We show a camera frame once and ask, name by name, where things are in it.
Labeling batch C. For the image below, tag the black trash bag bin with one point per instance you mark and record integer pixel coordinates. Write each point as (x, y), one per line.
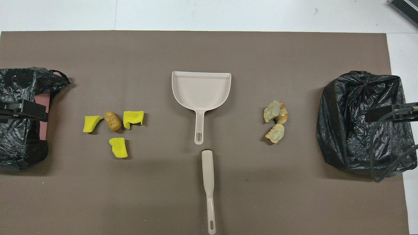
(346, 137)

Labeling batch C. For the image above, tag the dark ribbed device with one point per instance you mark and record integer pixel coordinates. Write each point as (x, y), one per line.
(406, 8)

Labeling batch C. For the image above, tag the pink bin box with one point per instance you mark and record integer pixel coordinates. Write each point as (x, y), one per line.
(41, 130)

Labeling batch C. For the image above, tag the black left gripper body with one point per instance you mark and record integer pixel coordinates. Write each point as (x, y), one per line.
(9, 112)

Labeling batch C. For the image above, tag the brown toy bread roll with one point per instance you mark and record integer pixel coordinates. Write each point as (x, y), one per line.
(112, 121)

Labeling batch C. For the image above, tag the yellow sponge piece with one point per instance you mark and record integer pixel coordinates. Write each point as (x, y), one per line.
(119, 147)
(133, 118)
(91, 123)

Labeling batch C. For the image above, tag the black trash bag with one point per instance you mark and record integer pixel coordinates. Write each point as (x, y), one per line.
(16, 147)

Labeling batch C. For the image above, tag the pale green scraps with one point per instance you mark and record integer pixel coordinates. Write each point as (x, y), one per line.
(271, 111)

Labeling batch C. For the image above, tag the beige plastic dustpan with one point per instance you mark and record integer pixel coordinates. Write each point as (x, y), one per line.
(200, 91)

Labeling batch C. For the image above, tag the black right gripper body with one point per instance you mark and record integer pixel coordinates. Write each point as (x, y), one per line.
(408, 111)

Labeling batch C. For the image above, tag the brown table mat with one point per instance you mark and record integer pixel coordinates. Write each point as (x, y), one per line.
(209, 49)

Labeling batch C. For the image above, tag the beige hand brush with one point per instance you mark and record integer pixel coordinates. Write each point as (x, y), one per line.
(207, 166)

